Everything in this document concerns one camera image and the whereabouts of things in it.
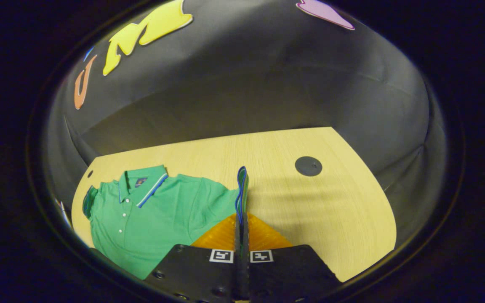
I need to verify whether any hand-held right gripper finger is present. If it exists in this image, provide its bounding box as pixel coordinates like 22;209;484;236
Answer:
144;213;242;303
242;213;342;303

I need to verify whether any black backdrop cloth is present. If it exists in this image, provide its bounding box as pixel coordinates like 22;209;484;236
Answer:
43;0;447;253

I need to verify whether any green T-shirt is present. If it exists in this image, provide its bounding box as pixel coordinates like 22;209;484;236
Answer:
83;165;250;280

